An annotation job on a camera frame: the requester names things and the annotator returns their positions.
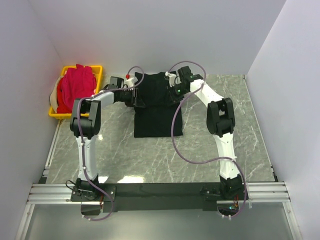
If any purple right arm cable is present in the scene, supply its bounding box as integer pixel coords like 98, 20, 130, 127
167, 60, 249, 219

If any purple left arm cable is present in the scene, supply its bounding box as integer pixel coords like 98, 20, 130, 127
77, 65, 145, 222

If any aluminium extrusion rail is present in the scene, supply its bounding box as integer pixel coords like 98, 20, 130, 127
27, 182, 291, 205

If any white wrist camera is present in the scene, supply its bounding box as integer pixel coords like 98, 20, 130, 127
123, 76, 138, 88
164, 71, 177, 88

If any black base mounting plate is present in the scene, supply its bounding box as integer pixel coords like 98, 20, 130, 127
70, 182, 248, 213

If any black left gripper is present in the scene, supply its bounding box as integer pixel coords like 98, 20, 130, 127
119, 87, 146, 108

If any magenta t shirt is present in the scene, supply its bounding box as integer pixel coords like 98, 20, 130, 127
59, 64, 97, 109

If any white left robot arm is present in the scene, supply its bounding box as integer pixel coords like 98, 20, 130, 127
69, 74, 142, 203

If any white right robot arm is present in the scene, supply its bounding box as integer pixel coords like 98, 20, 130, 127
164, 66, 244, 200

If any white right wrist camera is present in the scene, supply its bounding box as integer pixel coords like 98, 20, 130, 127
164, 71, 177, 88

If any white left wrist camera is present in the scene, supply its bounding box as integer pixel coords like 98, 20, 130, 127
123, 76, 138, 88

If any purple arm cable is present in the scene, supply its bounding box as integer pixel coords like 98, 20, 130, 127
167, 60, 249, 219
77, 65, 145, 222

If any black t shirt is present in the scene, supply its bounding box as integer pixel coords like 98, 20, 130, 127
134, 72, 179, 138

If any yellow plastic bin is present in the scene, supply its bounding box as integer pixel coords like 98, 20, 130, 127
48, 65, 103, 120

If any beige t shirt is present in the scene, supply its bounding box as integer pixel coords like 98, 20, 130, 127
49, 76, 63, 113

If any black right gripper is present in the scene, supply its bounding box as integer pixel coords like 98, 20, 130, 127
166, 83, 189, 107

